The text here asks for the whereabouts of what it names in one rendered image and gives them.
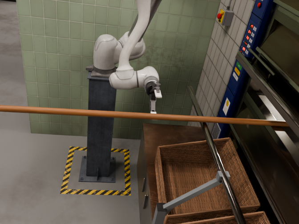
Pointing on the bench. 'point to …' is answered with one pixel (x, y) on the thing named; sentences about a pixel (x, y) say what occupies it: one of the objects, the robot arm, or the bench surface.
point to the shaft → (139, 115)
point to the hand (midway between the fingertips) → (156, 107)
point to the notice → (226, 106)
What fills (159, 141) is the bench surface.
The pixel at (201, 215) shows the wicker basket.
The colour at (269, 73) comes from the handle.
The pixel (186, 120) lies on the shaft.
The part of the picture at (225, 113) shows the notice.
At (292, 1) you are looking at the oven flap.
